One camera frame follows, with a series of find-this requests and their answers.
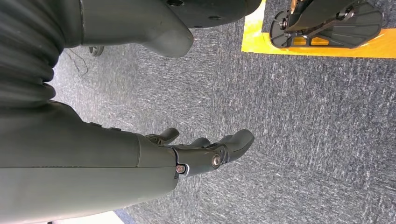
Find black robot body shell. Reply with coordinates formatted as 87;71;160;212
166;0;263;29

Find black caster wheel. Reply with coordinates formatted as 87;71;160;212
89;45;105;57

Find black robot foot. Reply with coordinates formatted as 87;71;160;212
269;0;384;49

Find thin black cable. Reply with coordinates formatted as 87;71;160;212
63;49;89;78

